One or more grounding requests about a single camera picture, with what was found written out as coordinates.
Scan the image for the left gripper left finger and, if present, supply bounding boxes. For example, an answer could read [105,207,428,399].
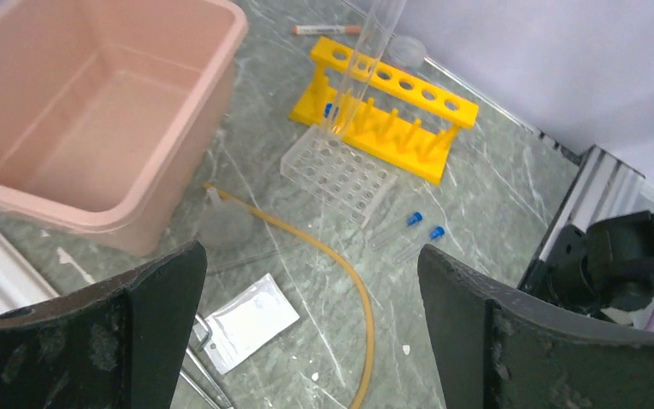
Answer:
[0,240,208,408]

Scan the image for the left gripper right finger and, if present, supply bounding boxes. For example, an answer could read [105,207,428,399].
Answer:
[417,245,654,408]

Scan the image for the blue capped test tube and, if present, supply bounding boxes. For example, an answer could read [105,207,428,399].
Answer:
[369,211,423,250]

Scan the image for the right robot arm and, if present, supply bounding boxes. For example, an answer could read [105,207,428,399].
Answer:
[518,210,654,320]

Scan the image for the metal crucible tongs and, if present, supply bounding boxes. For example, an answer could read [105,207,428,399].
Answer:
[179,313,235,409]

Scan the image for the clear plastic funnel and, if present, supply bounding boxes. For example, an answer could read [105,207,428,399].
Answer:
[197,187,255,250]

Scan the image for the yellow rubber tubing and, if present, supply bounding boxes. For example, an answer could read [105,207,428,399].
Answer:
[200,192,377,408]

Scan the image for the glass stirring rod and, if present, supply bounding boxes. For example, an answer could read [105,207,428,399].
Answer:
[207,245,305,275]

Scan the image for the clear acrylic tube rack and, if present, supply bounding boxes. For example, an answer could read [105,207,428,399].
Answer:
[280,125,397,228]

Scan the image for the pink plastic bin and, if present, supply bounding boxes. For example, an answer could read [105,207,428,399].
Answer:
[0,1,248,256]

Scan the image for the yellow test tube rack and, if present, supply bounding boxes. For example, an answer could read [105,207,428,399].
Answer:
[290,37,479,185]

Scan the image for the clear petri dish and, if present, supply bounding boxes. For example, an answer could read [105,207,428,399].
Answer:
[387,35,427,71]

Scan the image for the graduated cylinder blue base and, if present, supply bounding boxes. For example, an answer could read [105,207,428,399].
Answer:
[323,0,406,141]

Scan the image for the white orange marker pen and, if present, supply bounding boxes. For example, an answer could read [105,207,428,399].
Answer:
[290,25,362,36]

